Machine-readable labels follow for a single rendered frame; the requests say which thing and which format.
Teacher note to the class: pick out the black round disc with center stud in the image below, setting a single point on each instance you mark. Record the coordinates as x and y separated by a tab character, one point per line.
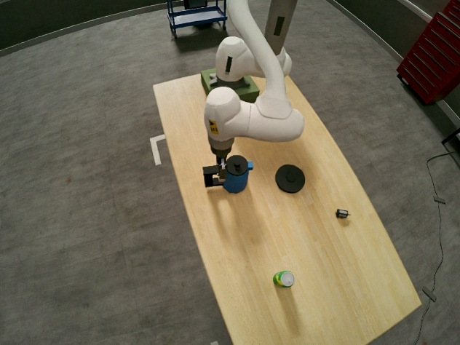
290	178

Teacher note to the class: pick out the green and yellow drink can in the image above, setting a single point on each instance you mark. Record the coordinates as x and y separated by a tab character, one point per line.
284	279

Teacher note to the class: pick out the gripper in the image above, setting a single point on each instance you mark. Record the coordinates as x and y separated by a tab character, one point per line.
221	162

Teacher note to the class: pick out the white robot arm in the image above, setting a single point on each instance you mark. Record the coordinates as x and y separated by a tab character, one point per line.
272	118

